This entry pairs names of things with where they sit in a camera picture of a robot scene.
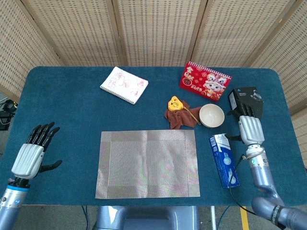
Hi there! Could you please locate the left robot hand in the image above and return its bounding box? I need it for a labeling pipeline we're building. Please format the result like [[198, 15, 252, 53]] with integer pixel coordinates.
[[11, 121, 63, 180]]

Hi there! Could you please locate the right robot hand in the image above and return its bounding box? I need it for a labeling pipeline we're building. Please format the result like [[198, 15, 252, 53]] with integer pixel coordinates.
[[224, 103, 265, 146]]

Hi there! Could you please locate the white bowl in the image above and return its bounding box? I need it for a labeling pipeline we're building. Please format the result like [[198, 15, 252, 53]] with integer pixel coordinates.
[[199, 103, 225, 128]]

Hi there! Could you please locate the grey woven placemat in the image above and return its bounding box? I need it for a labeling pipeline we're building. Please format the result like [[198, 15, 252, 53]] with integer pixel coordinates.
[[95, 130, 201, 199]]

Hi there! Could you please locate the black cardboard box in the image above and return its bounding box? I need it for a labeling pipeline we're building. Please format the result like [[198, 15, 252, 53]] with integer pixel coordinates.
[[227, 86, 264, 120]]

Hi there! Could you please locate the blue and white carton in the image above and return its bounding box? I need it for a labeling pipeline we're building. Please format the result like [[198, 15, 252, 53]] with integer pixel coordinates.
[[208, 133, 241, 189]]

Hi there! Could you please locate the black floor equipment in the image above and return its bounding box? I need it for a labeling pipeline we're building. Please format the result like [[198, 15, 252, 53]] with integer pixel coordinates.
[[0, 99, 19, 131]]

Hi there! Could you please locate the blue felt table cover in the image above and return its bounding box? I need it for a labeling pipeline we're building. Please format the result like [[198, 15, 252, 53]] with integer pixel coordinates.
[[0, 66, 307, 207]]

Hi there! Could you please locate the red 2026 desk calendar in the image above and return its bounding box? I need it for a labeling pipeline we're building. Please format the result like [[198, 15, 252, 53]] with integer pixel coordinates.
[[179, 61, 233, 103]]

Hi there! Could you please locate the brown cloth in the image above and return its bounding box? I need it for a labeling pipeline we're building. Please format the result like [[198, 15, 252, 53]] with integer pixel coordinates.
[[164, 100, 202, 130]]

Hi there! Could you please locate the yellow tape measure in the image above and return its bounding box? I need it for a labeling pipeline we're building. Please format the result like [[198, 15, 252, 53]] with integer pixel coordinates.
[[167, 95, 201, 126]]

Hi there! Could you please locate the white metal table leg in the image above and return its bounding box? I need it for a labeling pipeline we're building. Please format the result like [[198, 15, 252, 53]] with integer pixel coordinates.
[[210, 206, 217, 230]]

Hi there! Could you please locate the white spiral notebook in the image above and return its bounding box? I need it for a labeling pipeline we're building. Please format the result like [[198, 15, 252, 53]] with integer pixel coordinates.
[[99, 66, 149, 105]]

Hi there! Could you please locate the grey robot torso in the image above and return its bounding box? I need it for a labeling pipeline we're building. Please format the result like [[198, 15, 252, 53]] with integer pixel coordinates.
[[94, 205, 201, 230]]

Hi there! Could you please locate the woven folding screen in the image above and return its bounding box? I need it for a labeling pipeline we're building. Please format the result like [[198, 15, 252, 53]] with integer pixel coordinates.
[[0, 0, 307, 115]]

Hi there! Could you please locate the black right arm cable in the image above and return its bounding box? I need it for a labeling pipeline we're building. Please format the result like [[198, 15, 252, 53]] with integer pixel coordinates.
[[229, 154, 257, 215]]

